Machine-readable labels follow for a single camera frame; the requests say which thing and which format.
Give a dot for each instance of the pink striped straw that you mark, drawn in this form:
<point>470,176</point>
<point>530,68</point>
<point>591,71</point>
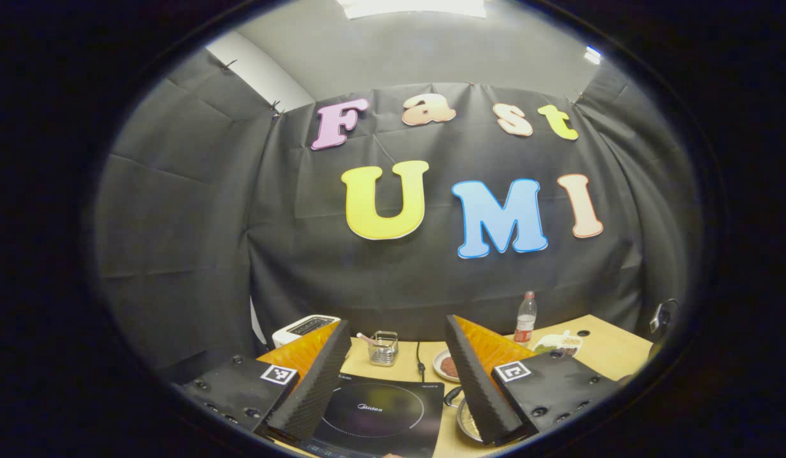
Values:
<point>366,338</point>

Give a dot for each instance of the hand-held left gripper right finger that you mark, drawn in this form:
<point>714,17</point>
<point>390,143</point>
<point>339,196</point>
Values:
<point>474,381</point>

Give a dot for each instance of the white toaster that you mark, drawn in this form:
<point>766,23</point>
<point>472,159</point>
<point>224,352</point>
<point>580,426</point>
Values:
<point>297,329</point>

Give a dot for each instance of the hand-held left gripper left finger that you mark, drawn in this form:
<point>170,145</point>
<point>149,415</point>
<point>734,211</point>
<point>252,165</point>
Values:
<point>313,388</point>

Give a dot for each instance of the red beans pile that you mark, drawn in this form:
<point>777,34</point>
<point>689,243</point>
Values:
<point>449,367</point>

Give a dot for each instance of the black backdrop cloth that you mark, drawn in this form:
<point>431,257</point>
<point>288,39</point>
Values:
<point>240,210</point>

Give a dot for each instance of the white round plate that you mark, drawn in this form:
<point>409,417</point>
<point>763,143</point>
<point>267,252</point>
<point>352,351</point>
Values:
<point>438,369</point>

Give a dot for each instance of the white divided dish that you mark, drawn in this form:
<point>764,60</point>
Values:
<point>558,346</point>

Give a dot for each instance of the clear plastic water bottle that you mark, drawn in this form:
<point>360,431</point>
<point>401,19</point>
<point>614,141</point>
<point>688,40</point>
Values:
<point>525,321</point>

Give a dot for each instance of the black induction cooktop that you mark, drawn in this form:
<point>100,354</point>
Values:
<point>380,410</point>

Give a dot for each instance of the ceiling light panel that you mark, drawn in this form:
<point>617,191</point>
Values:
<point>412,6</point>
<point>593,55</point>

